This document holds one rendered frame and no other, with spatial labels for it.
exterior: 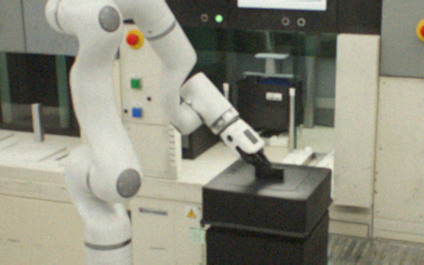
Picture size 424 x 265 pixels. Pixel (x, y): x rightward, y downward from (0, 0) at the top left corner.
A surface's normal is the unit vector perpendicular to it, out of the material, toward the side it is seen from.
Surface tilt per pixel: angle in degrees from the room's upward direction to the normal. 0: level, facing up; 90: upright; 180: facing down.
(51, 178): 90
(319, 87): 90
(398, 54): 90
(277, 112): 90
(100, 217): 30
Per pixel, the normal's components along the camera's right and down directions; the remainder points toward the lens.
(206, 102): 0.03, -0.04
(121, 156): 0.62, -0.27
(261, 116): -0.31, 0.27
